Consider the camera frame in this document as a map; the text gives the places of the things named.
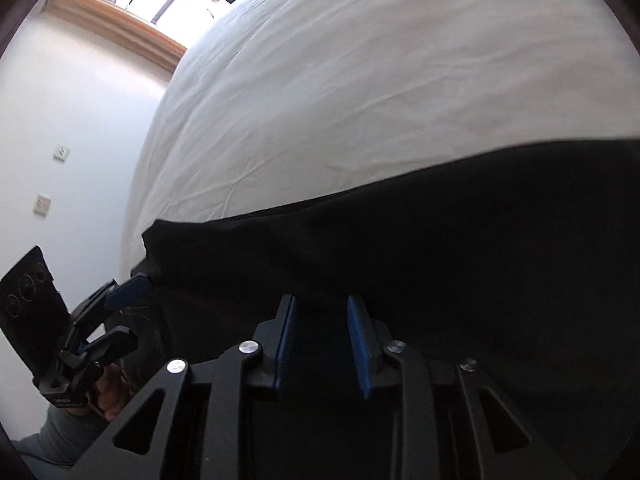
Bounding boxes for black pants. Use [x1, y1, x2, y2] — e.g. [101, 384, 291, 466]
[141, 135, 640, 480]

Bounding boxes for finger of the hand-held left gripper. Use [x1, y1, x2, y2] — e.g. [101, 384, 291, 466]
[67, 272, 154, 349]
[74, 326, 139, 367]

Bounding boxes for person's left hand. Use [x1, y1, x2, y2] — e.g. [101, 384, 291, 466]
[92, 366, 135, 421]

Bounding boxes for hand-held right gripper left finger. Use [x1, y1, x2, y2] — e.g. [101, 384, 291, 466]
[70, 294, 301, 480]

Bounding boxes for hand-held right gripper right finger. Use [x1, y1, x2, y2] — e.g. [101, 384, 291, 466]
[346, 295, 571, 480]

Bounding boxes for bed with white sheet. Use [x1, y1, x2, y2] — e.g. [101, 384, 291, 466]
[120, 0, 640, 281]

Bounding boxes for person's grey sleeved left forearm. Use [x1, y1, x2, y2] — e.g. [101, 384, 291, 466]
[10, 404, 112, 472]

